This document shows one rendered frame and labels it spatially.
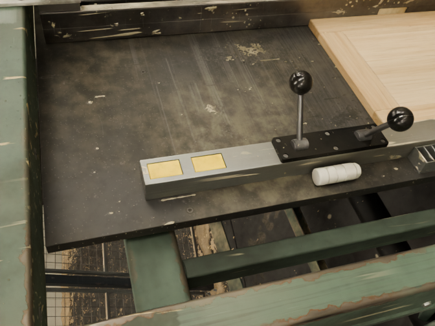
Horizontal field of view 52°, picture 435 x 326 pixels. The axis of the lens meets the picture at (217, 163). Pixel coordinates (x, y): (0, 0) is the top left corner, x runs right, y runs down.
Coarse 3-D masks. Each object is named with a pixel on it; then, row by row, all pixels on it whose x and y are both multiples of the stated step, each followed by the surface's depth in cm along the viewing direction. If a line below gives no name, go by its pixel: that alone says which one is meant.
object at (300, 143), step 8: (296, 72) 68; (304, 72) 68; (296, 80) 68; (304, 80) 68; (312, 80) 69; (296, 88) 68; (304, 88) 68; (296, 128) 72; (296, 136) 73; (296, 144) 72; (304, 144) 72
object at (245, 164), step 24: (432, 120) 83; (264, 144) 74; (408, 144) 78; (144, 168) 68; (192, 168) 69; (240, 168) 70; (264, 168) 71; (288, 168) 73; (312, 168) 75; (144, 192) 68; (168, 192) 69; (192, 192) 71
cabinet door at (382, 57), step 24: (312, 24) 104; (336, 24) 104; (360, 24) 106; (384, 24) 107; (408, 24) 108; (432, 24) 109; (336, 48) 98; (360, 48) 100; (384, 48) 101; (408, 48) 102; (432, 48) 103; (360, 72) 93; (384, 72) 95; (408, 72) 96; (432, 72) 97; (360, 96) 90; (384, 96) 89; (408, 96) 90; (432, 96) 91; (384, 120) 84
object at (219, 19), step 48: (0, 0) 81; (48, 0) 82; (96, 0) 91; (144, 0) 94; (192, 0) 94; (240, 0) 97; (288, 0) 99; (336, 0) 103; (384, 0) 107; (432, 0) 111
